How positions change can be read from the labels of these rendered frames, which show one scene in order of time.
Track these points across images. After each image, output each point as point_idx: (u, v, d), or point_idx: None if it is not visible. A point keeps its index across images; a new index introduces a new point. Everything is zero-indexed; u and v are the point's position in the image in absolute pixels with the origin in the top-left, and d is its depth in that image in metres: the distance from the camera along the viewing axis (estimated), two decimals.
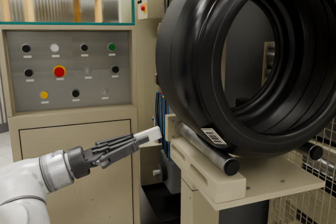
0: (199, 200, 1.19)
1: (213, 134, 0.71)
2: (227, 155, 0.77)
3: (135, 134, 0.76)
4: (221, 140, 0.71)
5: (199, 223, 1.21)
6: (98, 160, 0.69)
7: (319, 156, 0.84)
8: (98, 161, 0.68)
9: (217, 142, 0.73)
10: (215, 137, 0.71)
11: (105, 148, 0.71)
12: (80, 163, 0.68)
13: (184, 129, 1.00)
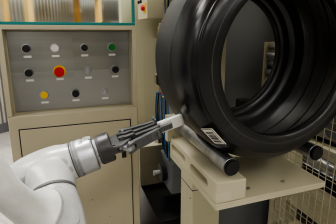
0: (199, 200, 1.19)
1: (213, 134, 0.71)
2: (227, 155, 0.77)
3: (158, 121, 0.77)
4: (221, 140, 0.71)
5: (199, 223, 1.21)
6: (125, 146, 0.70)
7: (319, 156, 0.84)
8: (125, 147, 0.70)
9: (217, 142, 0.73)
10: (215, 137, 0.71)
11: (130, 135, 0.73)
12: (107, 149, 0.70)
13: (184, 129, 1.00)
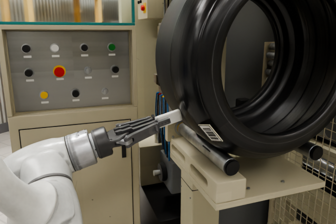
0: (199, 200, 1.19)
1: (210, 130, 0.70)
2: (222, 157, 0.77)
3: (156, 116, 0.77)
4: (218, 136, 0.70)
5: (199, 223, 1.21)
6: (122, 140, 0.70)
7: (320, 153, 0.84)
8: (122, 141, 0.69)
9: (214, 139, 0.72)
10: (212, 134, 0.71)
11: (128, 129, 0.72)
12: (104, 143, 0.69)
13: (183, 132, 1.00)
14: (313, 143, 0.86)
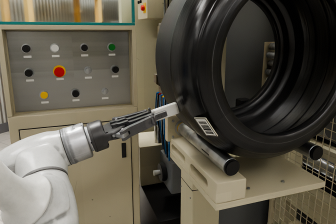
0: (199, 200, 1.19)
1: (206, 124, 0.70)
2: (220, 160, 0.77)
3: (153, 109, 0.76)
4: (214, 131, 0.69)
5: (199, 223, 1.21)
6: (118, 133, 0.69)
7: (320, 150, 0.84)
8: (118, 134, 0.69)
9: (209, 134, 0.72)
10: (208, 128, 0.70)
11: (124, 122, 0.72)
12: (100, 136, 0.69)
13: (183, 135, 1.00)
14: (307, 144, 0.86)
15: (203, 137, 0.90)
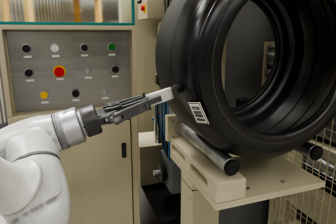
0: (199, 200, 1.19)
1: (198, 110, 0.68)
2: (219, 165, 0.77)
3: (147, 94, 0.75)
4: (205, 118, 0.68)
5: (199, 223, 1.21)
6: (111, 117, 0.68)
7: (315, 153, 0.83)
8: (111, 117, 0.67)
9: (200, 121, 0.70)
10: (200, 114, 0.69)
11: (117, 106, 0.70)
12: (93, 120, 0.67)
13: None
14: (305, 156, 0.86)
15: (199, 139, 0.90)
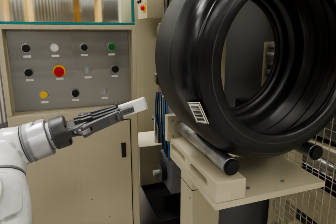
0: (199, 200, 1.19)
1: (198, 110, 0.68)
2: (219, 165, 0.77)
3: (120, 105, 0.73)
4: (205, 118, 0.68)
5: (199, 223, 1.21)
6: (80, 129, 0.66)
7: (314, 153, 0.83)
8: (80, 130, 0.66)
9: (200, 121, 0.70)
10: (200, 114, 0.69)
11: (88, 118, 0.69)
12: (61, 132, 0.66)
13: None
14: (305, 156, 0.86)
15: (199, 139, 0.90)
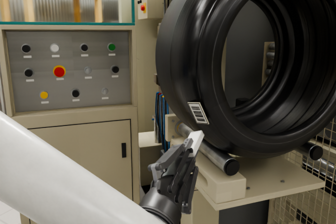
0: (199, 200, 1.19)
1: (198, 110, 0.68)
2: (219, 165, 0.77)
3: None
4: (205, 118, 0.68)
5: (199, 223, 1.21)
6: (154, 175, 0.52)
7: (314, 153, 0.83)
8: (152, 174, 0.51)
9: (200, 121, 0.70)
10: (200, 114, 0.69)
11: (161, 176, 0.55)
12: (144, 198, 0.49)
13: None
14: (305, 156, 0.86)
15: None
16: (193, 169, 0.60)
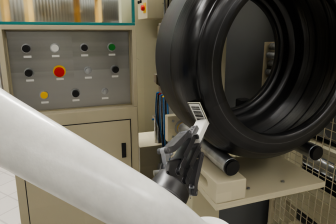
0: (199, 200, 1.19)
1: (198, 110, 0.68)
2: (219, 165, 0.77)
3: None
4: (205, 118, 0.68)
5: None
6: (163, 158, 0.55)
7: (314, 153, 0.83)
8: (161, 157, 0.54)
9: None
10: (200, 114, 0.69)
11: (169, 160, 0.58)
12: (154, 178, 0.52)
13: None
14: (305, 156, 0.86)
15: None
16: (198, 154, 0.63)
